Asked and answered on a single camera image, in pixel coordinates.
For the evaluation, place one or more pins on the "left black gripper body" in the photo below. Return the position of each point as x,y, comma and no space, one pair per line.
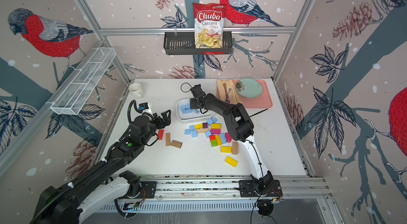
152,131

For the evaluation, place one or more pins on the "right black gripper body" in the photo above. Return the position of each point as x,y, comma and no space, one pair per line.
193,104

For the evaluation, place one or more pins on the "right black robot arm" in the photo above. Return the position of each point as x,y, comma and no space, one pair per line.
241,128

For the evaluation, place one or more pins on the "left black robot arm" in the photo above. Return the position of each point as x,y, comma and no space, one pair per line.
75,201

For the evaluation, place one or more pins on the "blue blocks top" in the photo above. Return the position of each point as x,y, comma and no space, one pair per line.
211,121

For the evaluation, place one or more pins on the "red block left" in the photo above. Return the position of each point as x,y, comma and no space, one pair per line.
160,134

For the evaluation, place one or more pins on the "long wooden block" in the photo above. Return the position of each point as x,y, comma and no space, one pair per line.
168,139

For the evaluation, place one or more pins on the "white ceramic serving dish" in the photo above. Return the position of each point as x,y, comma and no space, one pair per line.
192,117

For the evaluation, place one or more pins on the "brown wooden block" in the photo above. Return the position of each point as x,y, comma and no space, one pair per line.
176,144

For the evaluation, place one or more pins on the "yellow block top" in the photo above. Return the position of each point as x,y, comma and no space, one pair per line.
215,126

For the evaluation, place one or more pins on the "yellow block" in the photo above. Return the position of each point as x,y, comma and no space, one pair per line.
215,126
225,149
230,161

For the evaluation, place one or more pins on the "metal spoon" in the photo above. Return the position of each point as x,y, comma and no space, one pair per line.
227,98

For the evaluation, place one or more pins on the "magenta block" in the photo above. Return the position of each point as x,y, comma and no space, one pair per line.
215,131

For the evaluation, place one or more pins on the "beige cloth napkin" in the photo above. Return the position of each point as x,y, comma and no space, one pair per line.
234,96

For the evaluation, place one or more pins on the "white ceramic mug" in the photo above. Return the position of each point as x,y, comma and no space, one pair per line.
136,90

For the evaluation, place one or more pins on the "green block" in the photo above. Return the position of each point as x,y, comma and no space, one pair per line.
213,143

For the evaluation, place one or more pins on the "green ceramic plate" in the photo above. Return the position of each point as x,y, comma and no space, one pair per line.
249,88

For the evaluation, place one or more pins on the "yellow block middle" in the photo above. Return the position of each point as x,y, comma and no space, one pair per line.
225,149

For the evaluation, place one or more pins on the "wooden block right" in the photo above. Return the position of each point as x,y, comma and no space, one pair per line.
234,148

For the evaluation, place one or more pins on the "yellow block front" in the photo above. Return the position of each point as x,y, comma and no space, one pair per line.
230,161

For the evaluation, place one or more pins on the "pink plastic tray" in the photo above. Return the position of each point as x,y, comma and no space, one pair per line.
261,102

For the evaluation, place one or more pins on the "black ladle spoon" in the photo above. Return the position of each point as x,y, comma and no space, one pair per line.
257,113

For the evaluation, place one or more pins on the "Chuba cassava chips bag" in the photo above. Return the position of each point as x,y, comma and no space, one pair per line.
209,25

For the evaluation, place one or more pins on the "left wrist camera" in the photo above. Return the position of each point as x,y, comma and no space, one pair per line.
145,108

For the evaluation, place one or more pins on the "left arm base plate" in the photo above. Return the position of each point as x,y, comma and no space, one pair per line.
147,190

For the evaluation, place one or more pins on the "black wall basket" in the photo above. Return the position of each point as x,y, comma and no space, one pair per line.
183,43

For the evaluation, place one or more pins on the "white wire wall basket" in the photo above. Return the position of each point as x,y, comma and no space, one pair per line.
85,80

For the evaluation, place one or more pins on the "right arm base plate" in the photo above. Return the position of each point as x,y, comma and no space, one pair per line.
251,189

